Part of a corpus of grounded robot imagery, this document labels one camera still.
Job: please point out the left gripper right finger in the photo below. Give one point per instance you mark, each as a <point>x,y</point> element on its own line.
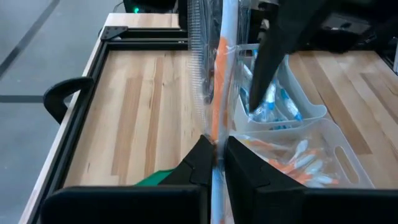
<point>258,193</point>

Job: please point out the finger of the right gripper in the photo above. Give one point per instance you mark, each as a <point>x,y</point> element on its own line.
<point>273,56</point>

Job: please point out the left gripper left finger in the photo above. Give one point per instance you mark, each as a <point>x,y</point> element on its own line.
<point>186,193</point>

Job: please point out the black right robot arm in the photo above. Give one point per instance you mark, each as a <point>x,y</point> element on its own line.
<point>149,4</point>

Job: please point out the green cloth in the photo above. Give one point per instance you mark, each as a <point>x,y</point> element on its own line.
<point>155,178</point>

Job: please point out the frosted plastic bin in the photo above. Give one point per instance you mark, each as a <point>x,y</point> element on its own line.
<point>311,109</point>

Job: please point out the clear plastic bin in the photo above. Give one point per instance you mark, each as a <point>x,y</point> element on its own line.
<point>357,146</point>

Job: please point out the black table frame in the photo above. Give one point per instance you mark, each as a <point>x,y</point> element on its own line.
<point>84,102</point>

